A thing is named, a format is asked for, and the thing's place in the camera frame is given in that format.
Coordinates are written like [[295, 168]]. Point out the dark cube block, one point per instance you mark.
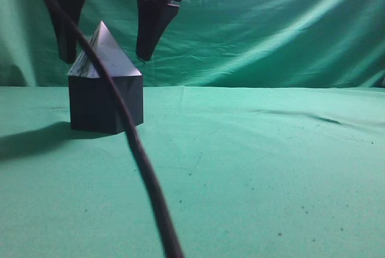
[[92, 108]]

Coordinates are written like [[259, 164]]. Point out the green backdrop cloth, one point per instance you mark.
[[217, 43]]

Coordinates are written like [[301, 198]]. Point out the green table cloth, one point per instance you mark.
[[247, 172]]

